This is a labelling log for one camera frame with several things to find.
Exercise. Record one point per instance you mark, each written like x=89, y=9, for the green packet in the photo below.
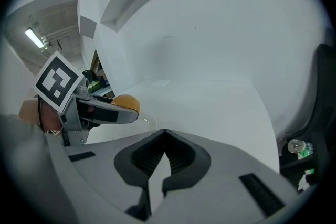
x=307, y=157

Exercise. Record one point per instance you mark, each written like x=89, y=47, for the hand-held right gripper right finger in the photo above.
x=225, y=191

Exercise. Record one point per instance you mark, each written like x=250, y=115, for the black mesh office chair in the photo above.
x=323, y=102

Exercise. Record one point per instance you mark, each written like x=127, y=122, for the white crumpled paper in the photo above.
x=304, y=182

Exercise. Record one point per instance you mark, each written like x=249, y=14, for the clear plastic bottle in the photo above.
x=296, y=145

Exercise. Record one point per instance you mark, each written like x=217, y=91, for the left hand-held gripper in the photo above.
x=56, y=81

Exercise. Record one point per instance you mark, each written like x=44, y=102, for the orange round object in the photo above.
x=127, y=101

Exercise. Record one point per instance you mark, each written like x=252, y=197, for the person's left forearm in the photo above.
x=50, y=118

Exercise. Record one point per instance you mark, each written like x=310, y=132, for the black dome backpack green trim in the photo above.
x=88, y=77

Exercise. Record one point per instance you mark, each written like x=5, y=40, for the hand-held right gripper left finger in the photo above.
x=105, y=178

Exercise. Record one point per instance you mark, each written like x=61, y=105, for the long ceiling light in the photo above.
x=34, y=38

